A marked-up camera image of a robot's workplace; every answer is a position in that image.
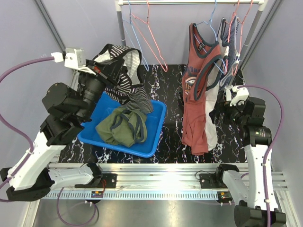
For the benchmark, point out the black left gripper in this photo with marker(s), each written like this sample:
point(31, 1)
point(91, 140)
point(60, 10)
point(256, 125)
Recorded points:
point(111, 71)

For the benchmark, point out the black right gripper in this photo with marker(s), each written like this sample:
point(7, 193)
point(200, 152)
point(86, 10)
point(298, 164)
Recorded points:
point(222, 108)

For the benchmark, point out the black white striped tank top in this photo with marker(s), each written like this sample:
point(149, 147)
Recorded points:
point(130, 91)

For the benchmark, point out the red graphic tank top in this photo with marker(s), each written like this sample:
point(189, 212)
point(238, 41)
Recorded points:
point(202, 58)

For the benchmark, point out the light blue wire hanger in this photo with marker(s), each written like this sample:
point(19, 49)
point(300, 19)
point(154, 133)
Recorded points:
point(130, 22)

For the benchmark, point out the green graphic tank top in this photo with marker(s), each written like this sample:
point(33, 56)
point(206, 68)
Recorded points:
point(123, 127)

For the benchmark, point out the pink wire hanger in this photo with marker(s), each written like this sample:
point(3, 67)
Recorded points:
point(152, 44)

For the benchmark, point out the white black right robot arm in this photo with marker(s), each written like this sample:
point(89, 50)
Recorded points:
point(255, 204)

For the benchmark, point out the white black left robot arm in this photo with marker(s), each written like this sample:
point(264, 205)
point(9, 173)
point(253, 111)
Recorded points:
point(68, 109)

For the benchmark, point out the white navy trimmed tank top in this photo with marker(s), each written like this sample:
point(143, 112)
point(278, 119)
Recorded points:
point(212, 90)

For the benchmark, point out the pink hanger at right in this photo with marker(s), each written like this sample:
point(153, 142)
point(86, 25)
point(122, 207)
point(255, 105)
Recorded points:
point(234, 40)

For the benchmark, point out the navy striped tank top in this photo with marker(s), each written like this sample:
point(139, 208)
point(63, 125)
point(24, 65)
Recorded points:
point(225, 81)

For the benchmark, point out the grey clothes rack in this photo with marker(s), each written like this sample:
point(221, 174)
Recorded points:
point(169, 24)

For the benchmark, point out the blue plastic bin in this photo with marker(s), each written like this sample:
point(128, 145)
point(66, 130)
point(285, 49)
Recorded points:
point(104, 108)

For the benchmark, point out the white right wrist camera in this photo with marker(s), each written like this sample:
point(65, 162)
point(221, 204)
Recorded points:
point(239, 95)

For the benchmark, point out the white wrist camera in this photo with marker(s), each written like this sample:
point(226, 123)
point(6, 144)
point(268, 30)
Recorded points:
point(239, 95)
point(73, 58)

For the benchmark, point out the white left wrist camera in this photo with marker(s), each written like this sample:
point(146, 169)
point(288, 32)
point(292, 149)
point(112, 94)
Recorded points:
point(73, 58)

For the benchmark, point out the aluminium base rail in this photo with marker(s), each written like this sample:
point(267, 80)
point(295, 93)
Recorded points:
point(148, 182)

